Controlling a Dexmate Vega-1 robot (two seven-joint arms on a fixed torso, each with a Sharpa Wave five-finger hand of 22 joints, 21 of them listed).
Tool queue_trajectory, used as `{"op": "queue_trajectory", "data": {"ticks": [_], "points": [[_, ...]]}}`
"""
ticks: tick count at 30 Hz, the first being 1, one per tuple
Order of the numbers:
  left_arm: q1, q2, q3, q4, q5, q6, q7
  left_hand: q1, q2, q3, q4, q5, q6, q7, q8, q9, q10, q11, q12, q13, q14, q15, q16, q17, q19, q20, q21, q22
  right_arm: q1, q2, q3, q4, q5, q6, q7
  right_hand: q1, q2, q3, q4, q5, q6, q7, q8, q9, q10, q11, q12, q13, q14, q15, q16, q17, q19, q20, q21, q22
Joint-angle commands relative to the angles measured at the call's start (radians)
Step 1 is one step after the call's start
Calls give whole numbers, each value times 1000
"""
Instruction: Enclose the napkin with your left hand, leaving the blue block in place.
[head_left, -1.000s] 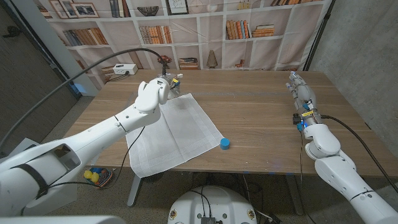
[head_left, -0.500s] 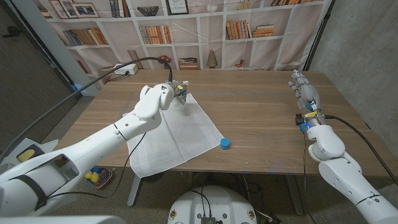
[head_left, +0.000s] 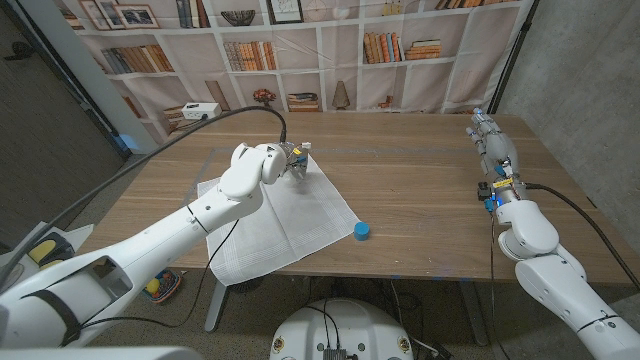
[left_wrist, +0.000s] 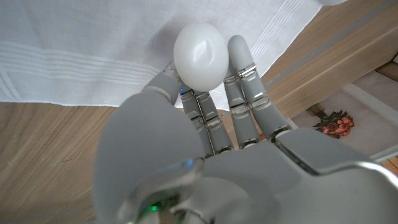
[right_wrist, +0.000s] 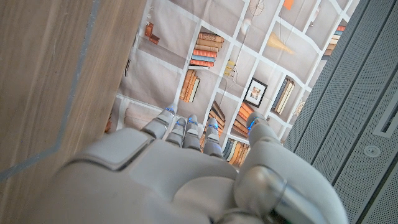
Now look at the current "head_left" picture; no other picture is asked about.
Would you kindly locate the grey torso connector box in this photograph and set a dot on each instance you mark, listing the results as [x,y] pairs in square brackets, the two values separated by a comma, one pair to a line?
[334,355]

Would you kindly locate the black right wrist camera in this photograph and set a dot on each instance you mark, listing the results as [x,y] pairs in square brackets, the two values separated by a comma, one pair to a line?
[484,191]

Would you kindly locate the white box device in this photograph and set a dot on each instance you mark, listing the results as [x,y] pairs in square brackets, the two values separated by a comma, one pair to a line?
[201,111]

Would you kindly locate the yellow black foot pedal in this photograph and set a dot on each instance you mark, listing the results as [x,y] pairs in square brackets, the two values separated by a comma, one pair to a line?
[42,250]

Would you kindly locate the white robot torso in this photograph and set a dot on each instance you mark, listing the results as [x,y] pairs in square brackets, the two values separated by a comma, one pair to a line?
[345,330]

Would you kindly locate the printed bookshelf backdrop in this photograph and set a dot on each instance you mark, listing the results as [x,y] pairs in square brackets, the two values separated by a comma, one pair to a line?
[340,65]

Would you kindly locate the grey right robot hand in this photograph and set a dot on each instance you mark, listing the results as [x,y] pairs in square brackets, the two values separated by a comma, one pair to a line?
[497,150]

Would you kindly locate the white cloth napkin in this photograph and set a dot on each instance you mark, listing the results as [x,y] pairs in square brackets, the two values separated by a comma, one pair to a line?
[300,220]

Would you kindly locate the grey table leg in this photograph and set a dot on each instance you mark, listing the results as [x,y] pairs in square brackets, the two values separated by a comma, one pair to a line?
[217,305]
[474,312]

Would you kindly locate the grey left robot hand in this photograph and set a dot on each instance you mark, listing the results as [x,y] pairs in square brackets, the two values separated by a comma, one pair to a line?
[298,167]

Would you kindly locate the grey sneaker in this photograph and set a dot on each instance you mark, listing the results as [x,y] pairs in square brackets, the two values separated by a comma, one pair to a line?
[7,275]

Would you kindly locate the white floor board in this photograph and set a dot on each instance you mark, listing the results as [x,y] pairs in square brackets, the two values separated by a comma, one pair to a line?
[75,235]

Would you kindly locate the colourful toy basket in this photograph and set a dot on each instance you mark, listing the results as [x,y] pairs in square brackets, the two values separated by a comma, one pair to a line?
[160,287]

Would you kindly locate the black round ribbed disc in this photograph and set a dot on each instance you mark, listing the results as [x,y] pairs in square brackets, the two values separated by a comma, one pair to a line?
[248,287]

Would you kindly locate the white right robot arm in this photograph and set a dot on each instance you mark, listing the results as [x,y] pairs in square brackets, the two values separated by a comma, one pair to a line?
[550,280]

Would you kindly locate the black backdrop stand pole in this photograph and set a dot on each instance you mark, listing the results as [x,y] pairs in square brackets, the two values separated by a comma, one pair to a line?
[515,50]

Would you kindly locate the blue cylinder block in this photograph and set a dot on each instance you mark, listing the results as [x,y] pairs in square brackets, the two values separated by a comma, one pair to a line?
[362,231]

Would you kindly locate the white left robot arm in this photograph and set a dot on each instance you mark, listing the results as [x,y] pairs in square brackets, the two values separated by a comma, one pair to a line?
[150,245]

